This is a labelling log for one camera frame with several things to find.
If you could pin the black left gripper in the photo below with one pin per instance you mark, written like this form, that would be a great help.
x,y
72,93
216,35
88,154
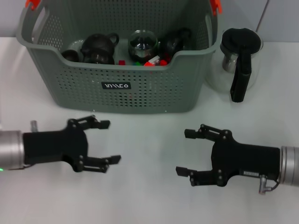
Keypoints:
x,y
53,147

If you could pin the black clay teapot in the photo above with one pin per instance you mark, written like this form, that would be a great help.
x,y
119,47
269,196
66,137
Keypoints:
x,y
98,44

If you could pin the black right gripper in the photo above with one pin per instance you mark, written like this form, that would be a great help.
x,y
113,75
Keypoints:
x,y
245,161

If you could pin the small black clay cup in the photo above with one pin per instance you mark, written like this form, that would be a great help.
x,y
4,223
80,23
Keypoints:
x,y
70,56

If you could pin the green building block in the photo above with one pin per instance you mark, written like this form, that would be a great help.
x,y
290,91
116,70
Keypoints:
x,y
137,63

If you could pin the white building block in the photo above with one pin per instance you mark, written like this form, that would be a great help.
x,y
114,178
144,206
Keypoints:
x,y
155,59

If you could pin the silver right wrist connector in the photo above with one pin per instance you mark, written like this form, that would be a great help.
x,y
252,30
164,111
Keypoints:
x,y
262,184

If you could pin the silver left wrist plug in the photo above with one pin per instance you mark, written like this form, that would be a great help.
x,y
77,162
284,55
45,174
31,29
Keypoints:
x,y
34,126

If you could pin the grey perforated storage bin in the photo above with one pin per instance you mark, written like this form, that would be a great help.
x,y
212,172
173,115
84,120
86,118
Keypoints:
x,y
140,98

